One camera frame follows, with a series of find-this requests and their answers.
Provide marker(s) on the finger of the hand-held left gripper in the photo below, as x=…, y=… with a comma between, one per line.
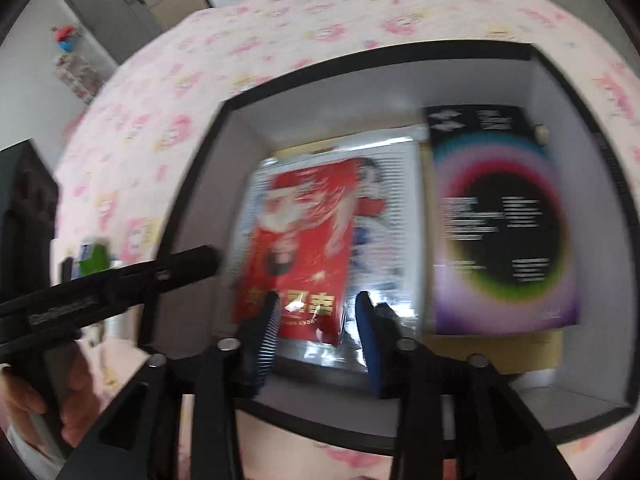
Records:
x=180, y=265

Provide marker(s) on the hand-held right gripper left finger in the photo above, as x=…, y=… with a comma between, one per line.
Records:
x=265, y=332

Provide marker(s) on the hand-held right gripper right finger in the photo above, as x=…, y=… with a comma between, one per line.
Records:
x=372, y=350

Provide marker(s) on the red foil packet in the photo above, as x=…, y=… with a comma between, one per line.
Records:
x=300, y=230

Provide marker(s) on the black cardboard box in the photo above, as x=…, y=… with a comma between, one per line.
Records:
x=310, y=105

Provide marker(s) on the person's left hand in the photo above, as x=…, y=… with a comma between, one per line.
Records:
x=82, y=400

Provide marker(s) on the small green packet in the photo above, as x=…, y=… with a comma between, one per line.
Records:
x=97, y=260

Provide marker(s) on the silver comic print packet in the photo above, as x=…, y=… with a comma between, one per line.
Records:
x=395, y=200

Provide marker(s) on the rack of small figurines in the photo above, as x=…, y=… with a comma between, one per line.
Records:
x=77, y=77

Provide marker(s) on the red and blue toy figure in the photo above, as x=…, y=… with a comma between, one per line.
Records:
x=66, y=37

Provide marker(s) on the pink printed blanket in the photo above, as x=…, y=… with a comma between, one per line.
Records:
x=300, y=35

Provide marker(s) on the grey door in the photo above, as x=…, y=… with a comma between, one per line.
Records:
x=105, y=5

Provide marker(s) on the small white object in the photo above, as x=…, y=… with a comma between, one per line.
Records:
x=541, y=133

